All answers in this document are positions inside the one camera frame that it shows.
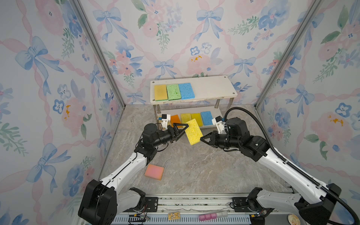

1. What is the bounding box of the corner metal post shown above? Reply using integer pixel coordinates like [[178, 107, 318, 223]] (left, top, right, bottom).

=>
[[254, 0, 323, 110], [69, 0, 125, 110]]

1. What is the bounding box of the green sponge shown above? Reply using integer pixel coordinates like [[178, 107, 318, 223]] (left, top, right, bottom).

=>
[[166, 84, 182, 101]]

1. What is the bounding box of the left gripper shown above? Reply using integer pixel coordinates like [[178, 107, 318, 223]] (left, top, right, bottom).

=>
[[151, 124, 187, 150]]

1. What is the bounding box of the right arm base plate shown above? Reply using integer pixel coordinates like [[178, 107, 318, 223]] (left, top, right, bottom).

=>
[[232, 196, 273, 213]]

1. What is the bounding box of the left corner metal post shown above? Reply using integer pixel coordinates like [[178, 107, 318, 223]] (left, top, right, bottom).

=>
[[69, 0, 125, 110]]

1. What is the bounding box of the orange sponge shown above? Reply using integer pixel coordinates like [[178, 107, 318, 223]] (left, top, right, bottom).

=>
[[171, 115, 182, 127]]

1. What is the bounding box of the yellow green-backed sponge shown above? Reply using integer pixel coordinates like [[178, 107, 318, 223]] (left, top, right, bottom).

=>
[[154, 84, 168, 101]]

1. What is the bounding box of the blue sponge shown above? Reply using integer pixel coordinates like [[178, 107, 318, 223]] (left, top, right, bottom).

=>
[[179, 83, 195, 100], [200, 111, 213, 126]]

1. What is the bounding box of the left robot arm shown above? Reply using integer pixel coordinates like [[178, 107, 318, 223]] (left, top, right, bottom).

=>
[[78, 123, 189, 225]]

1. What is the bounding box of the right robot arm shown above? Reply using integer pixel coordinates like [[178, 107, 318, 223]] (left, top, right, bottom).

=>
[[200, 118, 336, 225]]

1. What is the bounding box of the white two-tier shelf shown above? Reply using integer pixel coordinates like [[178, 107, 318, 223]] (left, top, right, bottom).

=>
[[150, 75, 238, 123]]

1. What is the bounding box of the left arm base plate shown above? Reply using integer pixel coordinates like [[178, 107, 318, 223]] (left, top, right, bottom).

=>
[[125, 197, 159, 213]]

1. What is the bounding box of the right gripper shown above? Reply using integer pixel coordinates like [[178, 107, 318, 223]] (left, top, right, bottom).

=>
[[200, 132, 242, 151]]

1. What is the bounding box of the yellow cellulose sponge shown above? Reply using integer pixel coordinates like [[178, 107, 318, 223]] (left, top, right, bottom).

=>
[[181, 113, 192, 124]]

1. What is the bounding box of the small circuit board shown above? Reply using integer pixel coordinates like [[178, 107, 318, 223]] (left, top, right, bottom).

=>
[[168, 212, 181, 221]]

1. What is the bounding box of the right corner metal post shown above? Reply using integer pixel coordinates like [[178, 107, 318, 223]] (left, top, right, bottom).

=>
[[254, 0, 323, 110]]

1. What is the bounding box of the black corrugated cable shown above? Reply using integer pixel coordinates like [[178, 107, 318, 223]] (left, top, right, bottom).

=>
[[223, 106, 360, 225]]

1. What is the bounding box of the round patterned disc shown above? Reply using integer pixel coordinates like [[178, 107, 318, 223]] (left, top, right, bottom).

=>
[[287, 214, 301, 225]]

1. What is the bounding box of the pink sponge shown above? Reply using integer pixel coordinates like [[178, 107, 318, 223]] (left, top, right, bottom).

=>
[[144, 164, 165, 181]]

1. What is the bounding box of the bright yellow sponge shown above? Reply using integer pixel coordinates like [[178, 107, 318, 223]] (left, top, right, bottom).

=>
[[191, 113, 203, 127]]

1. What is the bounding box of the pink block strip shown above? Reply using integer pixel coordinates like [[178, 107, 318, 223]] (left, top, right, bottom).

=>
[[198, 211, 228, 222]]

